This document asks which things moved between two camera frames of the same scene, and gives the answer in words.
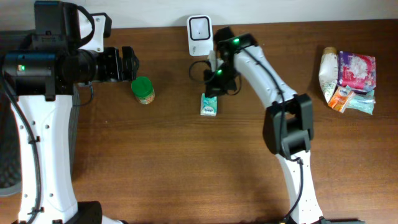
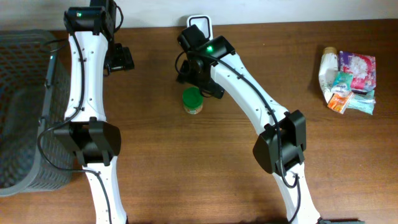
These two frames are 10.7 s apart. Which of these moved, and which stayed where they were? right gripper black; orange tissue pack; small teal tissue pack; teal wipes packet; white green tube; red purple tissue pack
Moved: right gripper black; small teal tissue pack
Stayed: red purple tissue pack; teal wipes packet; orange tissue pack; white green tube
